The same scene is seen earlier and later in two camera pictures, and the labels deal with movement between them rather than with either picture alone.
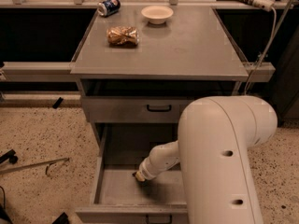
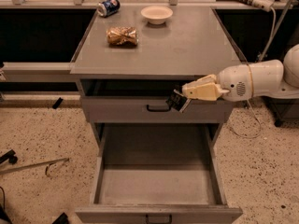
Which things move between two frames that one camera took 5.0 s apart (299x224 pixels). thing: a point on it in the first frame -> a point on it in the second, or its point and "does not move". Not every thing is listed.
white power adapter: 263,1 does not move
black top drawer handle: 159,109 does not move
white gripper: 146,172 -> 234,83
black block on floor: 57,103 does not move
